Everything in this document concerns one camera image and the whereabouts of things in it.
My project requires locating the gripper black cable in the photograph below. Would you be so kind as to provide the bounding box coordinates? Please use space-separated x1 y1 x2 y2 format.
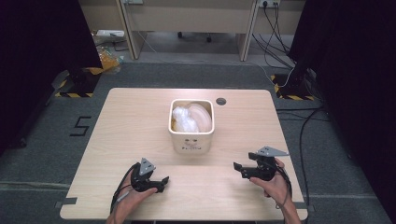
274 161 293 211
109 161 140 215

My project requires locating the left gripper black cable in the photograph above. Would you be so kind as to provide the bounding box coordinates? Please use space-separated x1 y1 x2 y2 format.
109 161 140 215

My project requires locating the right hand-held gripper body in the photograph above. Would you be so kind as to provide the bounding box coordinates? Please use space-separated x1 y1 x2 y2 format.
247 146 290 182

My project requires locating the person's right hand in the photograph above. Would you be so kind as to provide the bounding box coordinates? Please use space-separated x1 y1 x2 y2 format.
248 158 292 209

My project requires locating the bundle of black cables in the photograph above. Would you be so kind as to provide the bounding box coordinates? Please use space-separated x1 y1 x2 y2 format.
251 1 297 70

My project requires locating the white flat box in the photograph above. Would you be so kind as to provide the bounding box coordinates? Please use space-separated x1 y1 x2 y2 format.
95 29 126 38

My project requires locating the cream square bin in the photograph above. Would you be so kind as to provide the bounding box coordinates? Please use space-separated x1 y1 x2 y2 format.
168 98 216 155

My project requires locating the black tape strip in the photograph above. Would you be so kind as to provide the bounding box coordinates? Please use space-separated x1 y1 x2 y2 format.
293 201 316 213
54 197 78 209

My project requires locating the yellow plastic bag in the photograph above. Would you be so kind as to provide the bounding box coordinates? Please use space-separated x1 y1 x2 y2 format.
95 46 124 75

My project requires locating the black floor cable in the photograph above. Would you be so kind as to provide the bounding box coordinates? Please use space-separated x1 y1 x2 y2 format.
276 105 331 216

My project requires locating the stand base with hazard tape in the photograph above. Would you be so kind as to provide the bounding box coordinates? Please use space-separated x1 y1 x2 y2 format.
269 63 316 102
53 65 103 99

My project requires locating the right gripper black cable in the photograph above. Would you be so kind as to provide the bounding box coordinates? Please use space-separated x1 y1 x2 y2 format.
274 161 293 211

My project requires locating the person's left hand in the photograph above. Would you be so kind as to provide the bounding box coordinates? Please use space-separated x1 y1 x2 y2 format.
115 176 159 214

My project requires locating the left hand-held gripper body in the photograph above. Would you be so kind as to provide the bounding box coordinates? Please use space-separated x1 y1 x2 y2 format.
130 157 159 193

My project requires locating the white wall socket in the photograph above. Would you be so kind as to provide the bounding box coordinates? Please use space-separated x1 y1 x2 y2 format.
258 0 281 9

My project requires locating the black curtain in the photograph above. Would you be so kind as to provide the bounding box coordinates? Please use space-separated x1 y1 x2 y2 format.
288 0 396 224
0 0 104 157

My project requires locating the beige desk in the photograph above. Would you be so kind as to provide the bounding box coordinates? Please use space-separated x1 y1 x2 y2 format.
78 0 307 63

